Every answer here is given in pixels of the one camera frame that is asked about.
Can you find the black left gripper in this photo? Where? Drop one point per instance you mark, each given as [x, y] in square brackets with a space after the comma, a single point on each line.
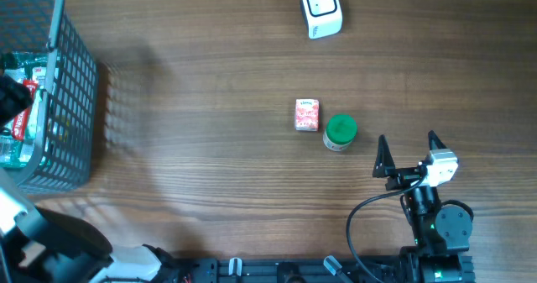
[15, 95]

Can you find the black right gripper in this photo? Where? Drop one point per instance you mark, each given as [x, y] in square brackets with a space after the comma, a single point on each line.
[384, 166]

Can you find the red Nescafe sachet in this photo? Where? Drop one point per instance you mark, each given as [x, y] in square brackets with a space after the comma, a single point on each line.
[20, 123]

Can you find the green 3M package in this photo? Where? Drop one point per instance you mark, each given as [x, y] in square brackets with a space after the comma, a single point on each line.
[19, 66]

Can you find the green lid jar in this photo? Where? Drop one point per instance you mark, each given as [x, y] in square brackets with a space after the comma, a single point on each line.
[340, 132]

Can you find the red tissue pack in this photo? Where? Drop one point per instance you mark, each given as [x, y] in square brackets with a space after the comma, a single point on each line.
[307, 114]

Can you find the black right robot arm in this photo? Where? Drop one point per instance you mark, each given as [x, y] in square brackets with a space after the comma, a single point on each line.
[441, 229]

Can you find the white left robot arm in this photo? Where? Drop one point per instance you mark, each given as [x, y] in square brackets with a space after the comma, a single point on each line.
[39, 245]

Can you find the white barcode scanner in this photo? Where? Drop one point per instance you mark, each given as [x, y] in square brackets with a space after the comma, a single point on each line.
[322, 17]

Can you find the grey mesh basket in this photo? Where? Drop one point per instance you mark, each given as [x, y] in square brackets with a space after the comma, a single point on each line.
[66, 103]

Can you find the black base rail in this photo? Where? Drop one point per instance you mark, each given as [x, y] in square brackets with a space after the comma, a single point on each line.
[394, 268]

